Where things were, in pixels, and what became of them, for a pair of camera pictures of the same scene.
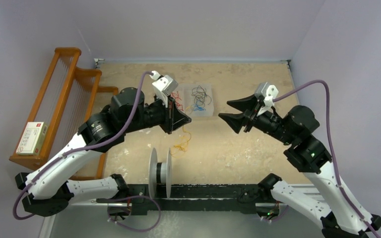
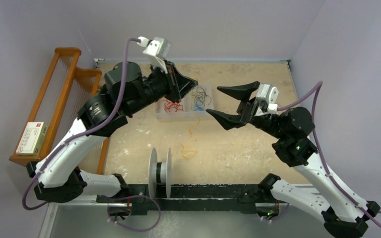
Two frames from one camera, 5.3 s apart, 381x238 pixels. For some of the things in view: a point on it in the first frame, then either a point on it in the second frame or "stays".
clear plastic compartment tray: (195, 99) stays
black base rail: (242, 198) stays
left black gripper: (173, 119) -> (178, 85)
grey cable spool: (160, 173) stays
